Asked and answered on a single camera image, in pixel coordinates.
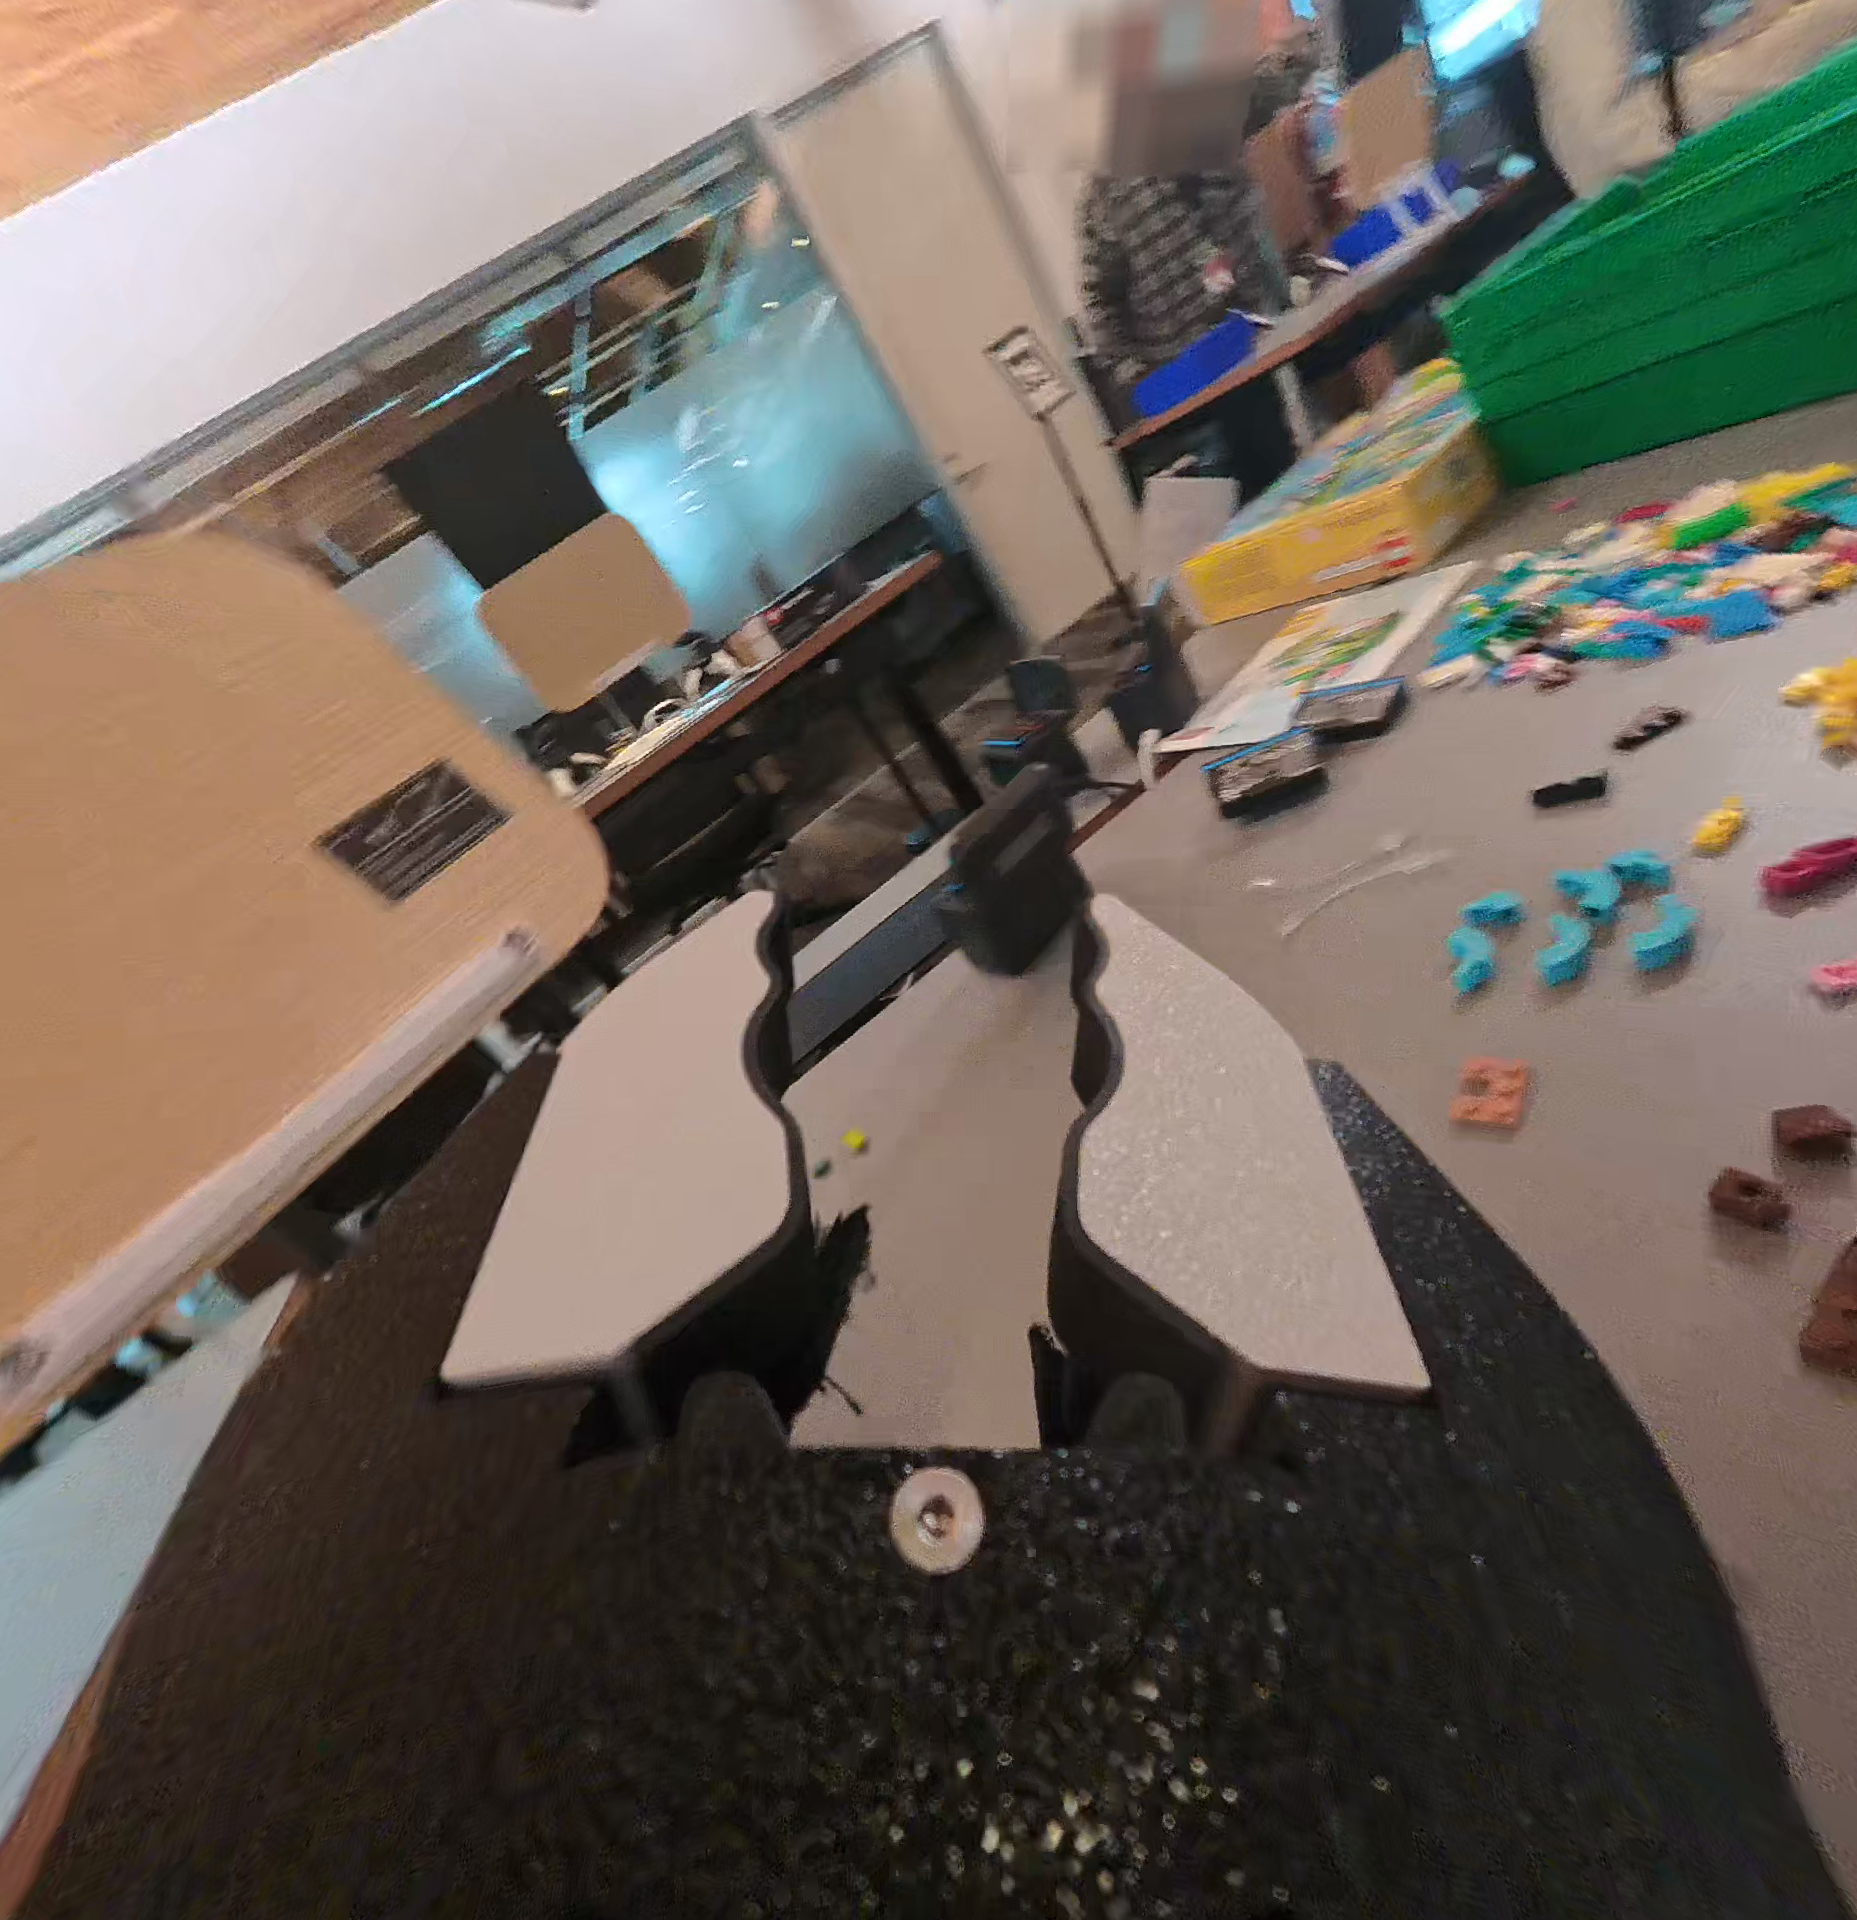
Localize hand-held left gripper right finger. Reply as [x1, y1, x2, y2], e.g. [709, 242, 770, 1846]
[1050, 895, 1435, 1401]

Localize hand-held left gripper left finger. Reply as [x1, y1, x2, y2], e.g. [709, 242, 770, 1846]
[439, 893, 808, 1384]

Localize yellow lego box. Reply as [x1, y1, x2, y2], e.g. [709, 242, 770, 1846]
[1176, 358, 1502, 630]

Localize pile of mixed lego pieces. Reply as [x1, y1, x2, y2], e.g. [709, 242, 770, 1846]
[1412, 459, 1857, 696]

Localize group of yellow lego pieces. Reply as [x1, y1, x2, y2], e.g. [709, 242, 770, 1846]
[1776, 651, 1857, 790]

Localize clear plastic rod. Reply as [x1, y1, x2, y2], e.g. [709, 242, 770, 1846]
[1246, 834, 1416, 897]
[1277, 851, 1459, 940]

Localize black charging case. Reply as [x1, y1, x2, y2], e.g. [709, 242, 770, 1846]
[1105, 597, 1202, 750]
[985, 655, 1087, 788]
[938, 764, 1091, 976]

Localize small black printed box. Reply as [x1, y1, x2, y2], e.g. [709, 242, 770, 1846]
[1205, 729, 1332, 822]
[1292, 675, 1414, 743]

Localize group of teal curved bricks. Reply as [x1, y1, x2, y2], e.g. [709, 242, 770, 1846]
[1444, 845, 1705, 996]

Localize wooden desk lamp white base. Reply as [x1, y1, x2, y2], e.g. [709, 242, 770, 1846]
[0, 525, 615, 1487]

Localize wooden table black legs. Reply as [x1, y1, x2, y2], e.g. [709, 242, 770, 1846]
[545, 548, 992, 841]

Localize instruction booklet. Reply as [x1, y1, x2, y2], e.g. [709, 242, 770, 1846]
[1155, 561, 1479, 755]

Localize blue storage bin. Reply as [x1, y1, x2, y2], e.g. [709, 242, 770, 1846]
[1322, 176, 1459, 268]
[1132, 308, 1261, 421]

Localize tag sign on stand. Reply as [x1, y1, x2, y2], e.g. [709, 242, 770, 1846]
[985, 324, 1142, 610]

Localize wooden table with bins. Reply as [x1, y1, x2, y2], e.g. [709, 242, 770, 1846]
[1107, 157, 1563, 496]

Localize green plastic bin stack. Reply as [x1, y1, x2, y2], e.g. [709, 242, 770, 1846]
[1435, 26, 1857, 490]

